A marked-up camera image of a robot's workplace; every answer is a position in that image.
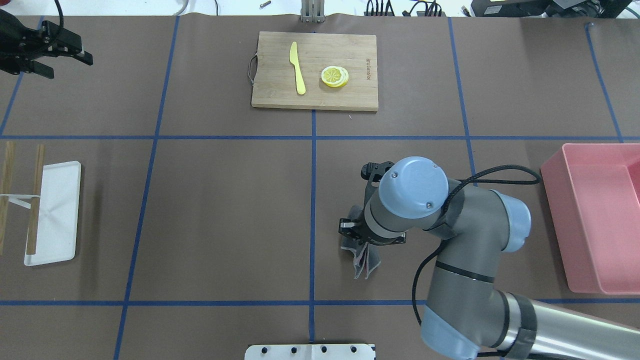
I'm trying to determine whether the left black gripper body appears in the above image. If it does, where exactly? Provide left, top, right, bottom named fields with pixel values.
left=0, top=9, right=46, bottom=76

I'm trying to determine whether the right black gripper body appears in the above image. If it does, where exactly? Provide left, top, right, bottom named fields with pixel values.
left=352, top=219, right=407, bottom=246

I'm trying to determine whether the grey cloth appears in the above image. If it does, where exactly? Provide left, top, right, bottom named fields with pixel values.
left=340, top=235, right=381, bottom=280

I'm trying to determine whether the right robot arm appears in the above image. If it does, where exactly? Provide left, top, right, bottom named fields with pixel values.
left=338, top=156, right=639, bottom=360

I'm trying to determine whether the wooden rack rod outer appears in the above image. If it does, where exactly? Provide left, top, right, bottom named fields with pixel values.
left=0, top=141, right=16, bottom=255

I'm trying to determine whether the white rack crossbar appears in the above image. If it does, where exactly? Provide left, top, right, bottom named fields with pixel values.
left=0, top=193, right=41, bottom=209

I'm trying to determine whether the yellow lemon slice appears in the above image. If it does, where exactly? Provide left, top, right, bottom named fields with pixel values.
left=320, top=65, right=350, bottom=88

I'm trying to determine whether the white rectangular tray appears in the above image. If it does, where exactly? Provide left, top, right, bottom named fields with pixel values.
left=23, top=161, right=82, bottom=267

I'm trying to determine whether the wooden rack rod near tray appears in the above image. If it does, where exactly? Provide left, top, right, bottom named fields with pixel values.
left=25, top=144, right=46, bottom=255

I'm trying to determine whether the bamboo cutting board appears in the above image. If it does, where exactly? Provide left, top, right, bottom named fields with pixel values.
left=251, top=31, right=379, bottom=112

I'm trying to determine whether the yellow plastic knife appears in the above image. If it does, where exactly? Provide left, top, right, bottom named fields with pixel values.
left=288, top=41, right=307, bottom=96

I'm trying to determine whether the pink plastic bin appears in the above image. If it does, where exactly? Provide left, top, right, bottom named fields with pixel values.
left=541, top=143, right=640, bottom=296

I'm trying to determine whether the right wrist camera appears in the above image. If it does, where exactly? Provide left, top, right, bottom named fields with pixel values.
left=359, top=161, right=395, bottom=205

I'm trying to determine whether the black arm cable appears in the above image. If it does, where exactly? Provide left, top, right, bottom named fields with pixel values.
left=412, top=165, right=543, bottom=326

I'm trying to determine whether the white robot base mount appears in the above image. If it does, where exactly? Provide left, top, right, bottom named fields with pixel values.
left=244, top=343, right=377, bottom=360

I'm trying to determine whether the metal camera post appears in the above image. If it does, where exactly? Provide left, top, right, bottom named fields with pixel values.
left=300, top=0, right=326, bottom=23

